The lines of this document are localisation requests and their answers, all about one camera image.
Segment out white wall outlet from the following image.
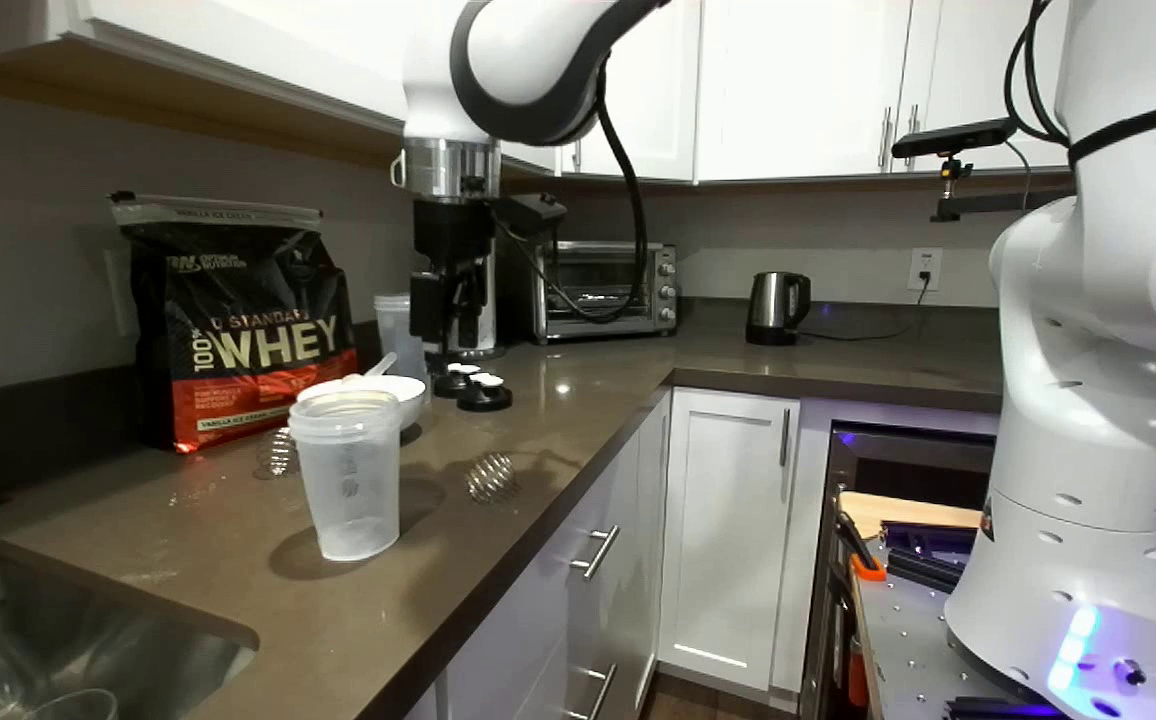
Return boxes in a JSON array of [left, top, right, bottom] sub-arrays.
[[908, 245, 943, 294]]

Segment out black stereo camera on mount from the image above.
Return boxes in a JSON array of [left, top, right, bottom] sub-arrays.
[[886, 112, 1036, 228]]

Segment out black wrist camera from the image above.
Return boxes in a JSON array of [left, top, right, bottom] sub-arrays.
[[490, 194, 567, 249]]

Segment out stainless steel sink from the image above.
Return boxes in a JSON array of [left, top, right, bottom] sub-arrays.
[[0, 537, 264, 720]]

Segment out white cabinet door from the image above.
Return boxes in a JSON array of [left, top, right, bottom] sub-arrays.
[[656, 385, 807, 695]]

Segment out perforated robot mounting table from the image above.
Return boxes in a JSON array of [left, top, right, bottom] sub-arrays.
[[851, 565, 1156, 720]]

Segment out silver drawer handle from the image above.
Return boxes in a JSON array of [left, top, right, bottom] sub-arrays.
[[560, 659, 617, 720], [567, 525, 622, 584]]

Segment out wooden board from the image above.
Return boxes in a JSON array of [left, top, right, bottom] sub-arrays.
[[834, 488, 986, 539]]

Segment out clear shaker bottle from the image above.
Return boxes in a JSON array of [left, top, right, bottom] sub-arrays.
[[284, 388, 406, 568]]

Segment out orange black clamp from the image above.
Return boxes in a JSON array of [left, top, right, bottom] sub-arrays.
[[827, 499, 896, 588]]

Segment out black cable bundle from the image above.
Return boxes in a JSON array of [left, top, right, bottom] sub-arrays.
[[994, 0, 1156, 171]]

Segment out white base cabinet with drawers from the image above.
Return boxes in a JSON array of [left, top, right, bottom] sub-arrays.
[[398, 392, 673, 720]]

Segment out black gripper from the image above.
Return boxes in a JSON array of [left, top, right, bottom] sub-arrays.
[[402, 196, 503, 359]]

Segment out black shaker lid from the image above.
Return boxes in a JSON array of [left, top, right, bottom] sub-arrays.
[[451, 373, 516, 415], [429, 357, 485, 401]]

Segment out silver toaster oven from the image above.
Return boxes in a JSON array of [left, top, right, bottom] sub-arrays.
[[530, 236, 685, 349]]

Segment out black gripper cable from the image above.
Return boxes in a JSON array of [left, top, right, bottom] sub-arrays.
[[520, 57, 656, 328]]

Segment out white bowl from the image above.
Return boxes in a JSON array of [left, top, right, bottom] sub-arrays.
[[291, 373, 431, 438]]

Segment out dark built-in appliance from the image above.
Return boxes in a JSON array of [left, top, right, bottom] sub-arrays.
[[807, 405, 1004, 720]]

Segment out black metal bars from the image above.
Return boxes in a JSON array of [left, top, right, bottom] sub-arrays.
[[874, 515, 986, 591]]

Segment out white upper cabinet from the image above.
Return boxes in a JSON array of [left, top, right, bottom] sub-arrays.
[[0, 0, 471, 183], [547, 0, 1073, 189]]

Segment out tall clear plastic bottle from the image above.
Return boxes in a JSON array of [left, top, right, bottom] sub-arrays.
[[372, 290, 419, 388]]

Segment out stainless electric kettle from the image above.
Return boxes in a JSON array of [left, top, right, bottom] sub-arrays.
[[742, 267, 817, 349]]

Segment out black red whey protein bag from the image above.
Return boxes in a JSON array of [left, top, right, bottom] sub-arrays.
[[106, 189, 365, 457]]

